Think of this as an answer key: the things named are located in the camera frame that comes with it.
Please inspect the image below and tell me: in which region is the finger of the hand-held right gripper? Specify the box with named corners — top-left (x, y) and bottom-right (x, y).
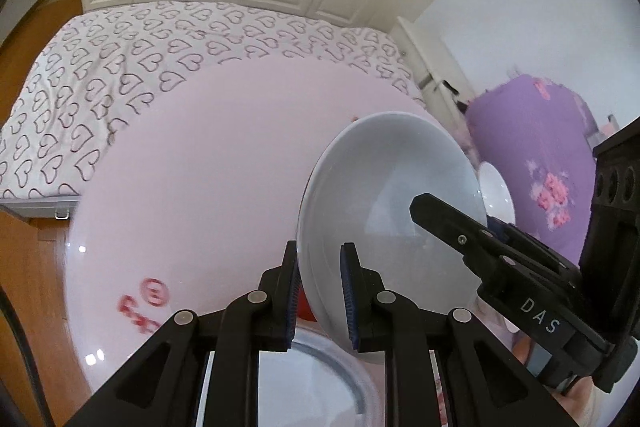
top-left (487, 216), bottom-right (582, 274)
top-left (409, 193), bottom-right (507, 279)

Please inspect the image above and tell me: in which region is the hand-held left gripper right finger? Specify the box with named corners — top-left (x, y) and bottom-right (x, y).
top-left (339, 242), bottom-right (576, 427)

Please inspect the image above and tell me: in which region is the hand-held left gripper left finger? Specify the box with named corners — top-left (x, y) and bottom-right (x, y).
top-left (62, 239), bottom-right (301, 427)

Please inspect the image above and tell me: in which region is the white ceramic bowl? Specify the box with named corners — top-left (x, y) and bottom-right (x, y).
top-left (298, 112), bottom-right (487, 365)
top-left (477, 161), bottom-right (516, 225)

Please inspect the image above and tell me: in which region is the white plate with grey band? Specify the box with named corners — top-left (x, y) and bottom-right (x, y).
top-left (192, 322), bottom-right (383, 427)

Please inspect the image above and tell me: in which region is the person's right hand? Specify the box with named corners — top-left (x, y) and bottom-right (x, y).
top-left (552, 374), bottom-right (608, 427)

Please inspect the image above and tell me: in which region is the purple floral quilt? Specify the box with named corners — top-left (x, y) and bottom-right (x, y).
top-left (465, 74), bottom-right (601, 268)

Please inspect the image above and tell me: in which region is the white nightstand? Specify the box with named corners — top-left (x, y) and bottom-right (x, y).
top-left (390, 16), bottom-right (476, 108)

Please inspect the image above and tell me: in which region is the round pink printed table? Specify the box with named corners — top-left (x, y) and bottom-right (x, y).
top-left (65, 54), bottom-right (501, 427)

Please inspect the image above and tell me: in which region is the bed with heart print sheet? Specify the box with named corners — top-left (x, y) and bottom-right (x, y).
top-left (0, 0), bottom-right (426, 220)

